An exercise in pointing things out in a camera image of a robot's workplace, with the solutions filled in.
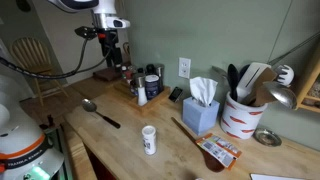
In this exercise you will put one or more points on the white paper sheet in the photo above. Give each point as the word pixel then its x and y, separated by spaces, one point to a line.
pixel 273 177

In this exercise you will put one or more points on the white salt shaker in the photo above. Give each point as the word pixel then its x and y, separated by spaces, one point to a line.
pixel 142 96

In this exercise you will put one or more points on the wooden spatula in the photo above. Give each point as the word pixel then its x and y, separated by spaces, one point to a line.
pixel 263 90

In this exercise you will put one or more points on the wooden chair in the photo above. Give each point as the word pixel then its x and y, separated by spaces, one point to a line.
pixel 31 55

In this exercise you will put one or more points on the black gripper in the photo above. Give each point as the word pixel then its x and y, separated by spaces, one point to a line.
pixel 108 43

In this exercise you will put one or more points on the dark spice bottle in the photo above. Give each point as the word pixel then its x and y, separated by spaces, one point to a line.
pixel 133 87

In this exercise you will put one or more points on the wooden wall shelf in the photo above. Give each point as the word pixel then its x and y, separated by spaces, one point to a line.
pixel 308 86

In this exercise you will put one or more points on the white plastic spatula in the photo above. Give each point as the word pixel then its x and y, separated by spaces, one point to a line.
pixel 251 76

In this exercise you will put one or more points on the dark wooden block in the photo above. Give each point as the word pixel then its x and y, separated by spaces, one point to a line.
pixel 105 75

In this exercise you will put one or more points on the tall steel shaker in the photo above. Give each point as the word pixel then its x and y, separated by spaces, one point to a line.
pixel 159 76

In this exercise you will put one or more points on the white slotted spoon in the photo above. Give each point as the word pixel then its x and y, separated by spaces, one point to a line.
pixel 286 75

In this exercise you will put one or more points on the small metal lid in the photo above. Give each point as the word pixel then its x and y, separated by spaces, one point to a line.
pixel 267 137

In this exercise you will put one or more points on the black spatula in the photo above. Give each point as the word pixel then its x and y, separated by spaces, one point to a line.
pixel 233 80

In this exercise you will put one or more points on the long wooden spoon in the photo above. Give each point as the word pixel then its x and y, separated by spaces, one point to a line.
pixel 210 160

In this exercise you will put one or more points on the white wall outlet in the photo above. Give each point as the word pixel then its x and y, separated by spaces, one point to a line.
pixel 184 67

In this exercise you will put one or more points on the orange white packet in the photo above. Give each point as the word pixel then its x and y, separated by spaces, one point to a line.
pixel 218 150

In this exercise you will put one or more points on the metal ladle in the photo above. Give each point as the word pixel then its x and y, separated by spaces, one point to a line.
pixel 281 93

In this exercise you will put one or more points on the small black device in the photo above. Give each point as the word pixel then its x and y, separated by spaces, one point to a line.
pixel 175 94

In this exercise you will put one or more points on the white crock orange marks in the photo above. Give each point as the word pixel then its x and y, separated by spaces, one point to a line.
pixel 241 120

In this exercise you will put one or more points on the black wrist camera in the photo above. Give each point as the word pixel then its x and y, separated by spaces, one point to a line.
pixel 86 32

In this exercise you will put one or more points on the white container with label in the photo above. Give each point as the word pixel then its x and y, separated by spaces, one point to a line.
pixel 149 140

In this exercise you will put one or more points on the grey metal rod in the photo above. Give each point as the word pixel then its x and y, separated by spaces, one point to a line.
pixel 295 48

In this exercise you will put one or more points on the wooden box tray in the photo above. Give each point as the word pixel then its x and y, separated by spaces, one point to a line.
pixel 151 101

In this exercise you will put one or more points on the blue tissue box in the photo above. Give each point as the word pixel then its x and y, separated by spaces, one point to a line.
pixel 200 115

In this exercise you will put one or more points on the black capped bottle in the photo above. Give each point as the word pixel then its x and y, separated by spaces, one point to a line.
pixel 150 69

